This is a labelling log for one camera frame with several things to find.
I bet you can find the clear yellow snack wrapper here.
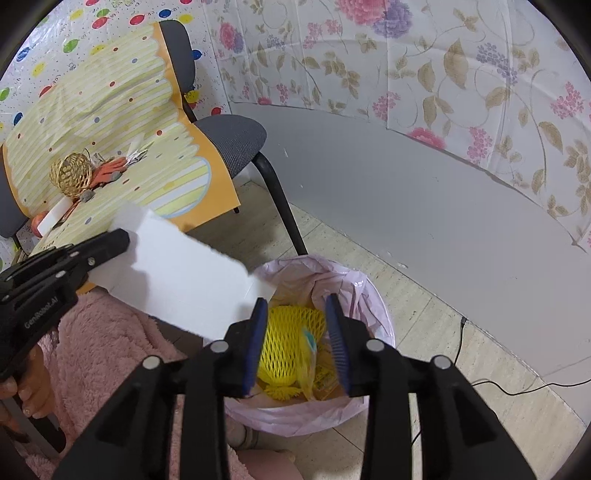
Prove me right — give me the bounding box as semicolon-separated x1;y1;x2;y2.
297;328;339;401

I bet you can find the yellow striped chair cover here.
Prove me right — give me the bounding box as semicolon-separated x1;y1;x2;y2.
1;24;239;253

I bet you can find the pink trash bag bin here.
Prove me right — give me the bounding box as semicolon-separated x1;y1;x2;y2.
225;255;394;437

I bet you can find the black floor cable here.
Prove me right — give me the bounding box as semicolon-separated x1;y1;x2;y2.
410;315;591;446

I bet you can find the pink fluffy rug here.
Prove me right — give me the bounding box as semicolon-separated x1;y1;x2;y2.
39;289;186;448

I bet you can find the red apple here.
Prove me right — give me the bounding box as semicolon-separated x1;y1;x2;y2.
31;211;48;238

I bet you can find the woven bamboo basket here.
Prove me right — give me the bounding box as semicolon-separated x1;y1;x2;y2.
49;152;93;198

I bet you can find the small crumpled silver wrapper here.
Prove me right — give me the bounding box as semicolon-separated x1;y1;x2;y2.
125;138;152;167

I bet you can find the dark grey chair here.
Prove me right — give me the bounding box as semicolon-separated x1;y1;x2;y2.
1;20;307;254

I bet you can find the yellow foam fruit net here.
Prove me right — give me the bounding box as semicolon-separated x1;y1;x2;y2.
257;305;327;402

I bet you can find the white paper sheet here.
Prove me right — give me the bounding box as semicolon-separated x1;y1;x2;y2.
89;203;276;340

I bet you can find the person's left hand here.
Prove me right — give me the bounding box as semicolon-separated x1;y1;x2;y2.
0;345;55;419

